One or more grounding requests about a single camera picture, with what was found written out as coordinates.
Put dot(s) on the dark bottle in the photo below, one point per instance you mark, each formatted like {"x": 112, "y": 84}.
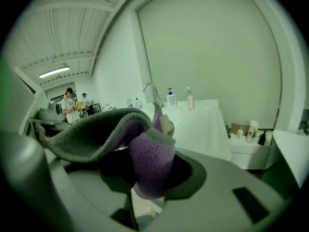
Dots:
{"x": 262, "y": 138}

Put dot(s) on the grey box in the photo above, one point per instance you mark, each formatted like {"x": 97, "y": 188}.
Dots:
{"x": 48, "y": 114}

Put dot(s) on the pink bottle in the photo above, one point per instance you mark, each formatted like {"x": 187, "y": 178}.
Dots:
{"x": 190, "y": 99}

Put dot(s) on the white pump bottle blue cap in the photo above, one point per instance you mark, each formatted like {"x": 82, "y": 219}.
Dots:
{"x": 171, "y": 100}

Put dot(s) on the white cylindrical container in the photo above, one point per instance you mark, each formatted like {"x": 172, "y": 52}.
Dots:
{"x": 252, "y": 130}

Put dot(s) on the metal table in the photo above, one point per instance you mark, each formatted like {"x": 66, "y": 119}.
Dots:
{"x": 48, "y": 124}

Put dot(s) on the clear plastic bottle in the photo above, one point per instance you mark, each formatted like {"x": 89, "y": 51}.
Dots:
{"x": 129, "y": 101}

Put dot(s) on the small white bottle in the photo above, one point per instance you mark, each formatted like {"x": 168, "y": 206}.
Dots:
{"x": 239, "y": 132}

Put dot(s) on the brown cardboard box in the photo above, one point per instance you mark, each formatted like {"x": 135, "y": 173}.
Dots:
{"x": 237, "y": 127}

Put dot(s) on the purple and grey cloth item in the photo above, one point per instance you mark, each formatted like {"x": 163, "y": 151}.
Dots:
{"x": 149, "y": 158}

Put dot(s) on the white cabinet panel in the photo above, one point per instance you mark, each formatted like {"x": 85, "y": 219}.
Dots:
{"x": 292, "y": 151}

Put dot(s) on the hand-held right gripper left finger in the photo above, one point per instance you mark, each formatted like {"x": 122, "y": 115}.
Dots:
{"x": 26, "y": 182}

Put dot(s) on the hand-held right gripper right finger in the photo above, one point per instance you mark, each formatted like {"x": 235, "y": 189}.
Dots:
{"x": 217, "y": 209}

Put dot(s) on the white sink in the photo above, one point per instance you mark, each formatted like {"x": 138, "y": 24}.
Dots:
{"x": 200, "y": 127}

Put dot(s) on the ceiling tube light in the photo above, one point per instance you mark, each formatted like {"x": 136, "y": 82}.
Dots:
{"x": 54, "y": 72}

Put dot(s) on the yellow box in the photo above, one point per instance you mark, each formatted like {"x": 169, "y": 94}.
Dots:
{"x": 80, "y": 105}

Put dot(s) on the chrome faucet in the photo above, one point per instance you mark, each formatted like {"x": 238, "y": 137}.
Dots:
{"x": 151, "y": 91}

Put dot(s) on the white drawer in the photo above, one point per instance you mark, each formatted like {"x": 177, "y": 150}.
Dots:
{"x": 248, "y": 153}

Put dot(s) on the small clear bottle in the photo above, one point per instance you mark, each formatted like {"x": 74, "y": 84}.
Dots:
{"x": 137, "y": 103}

